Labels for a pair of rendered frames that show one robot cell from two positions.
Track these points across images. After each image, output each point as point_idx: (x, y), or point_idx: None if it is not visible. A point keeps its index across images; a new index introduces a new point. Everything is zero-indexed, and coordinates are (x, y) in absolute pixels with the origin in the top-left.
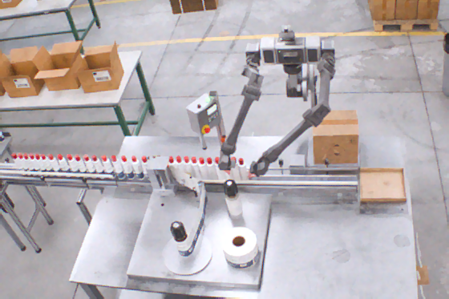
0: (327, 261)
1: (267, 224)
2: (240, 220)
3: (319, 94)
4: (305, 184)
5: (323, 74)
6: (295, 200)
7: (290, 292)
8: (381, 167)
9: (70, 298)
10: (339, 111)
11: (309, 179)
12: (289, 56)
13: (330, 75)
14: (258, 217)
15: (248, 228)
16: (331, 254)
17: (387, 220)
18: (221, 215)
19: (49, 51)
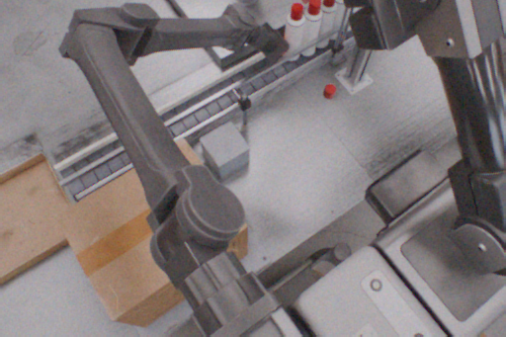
0: (47, 23)
1: (182, 12)
2: None
3: (130, 73)
4: (171, 111)
5: (171, 163)
6: (177, 90)
7: None
8: (39, 279)
9: None
10: (164, 273)
11: (170, 127)
12: (397, 165)
13: (146, 194)
14: (204, 9)
15: None
16: (47, 37)
17: None
18: None
19: None
